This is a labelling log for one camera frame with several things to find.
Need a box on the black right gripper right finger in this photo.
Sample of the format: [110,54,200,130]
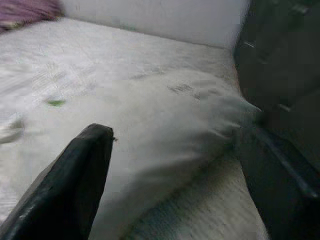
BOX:
[234,124,320,240]

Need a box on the white quilted mattress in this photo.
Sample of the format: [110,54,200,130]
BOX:
[0,17,271,240]

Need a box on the white pillow with green print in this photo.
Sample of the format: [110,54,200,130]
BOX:
[14,67,262,240]

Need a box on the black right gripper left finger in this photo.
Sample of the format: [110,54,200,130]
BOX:
[0,123,114,240]

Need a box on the dark tufted headboard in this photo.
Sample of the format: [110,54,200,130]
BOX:
[232,0,320,176]

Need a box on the pink printed blanket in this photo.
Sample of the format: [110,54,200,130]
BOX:
[0,0,63,33]

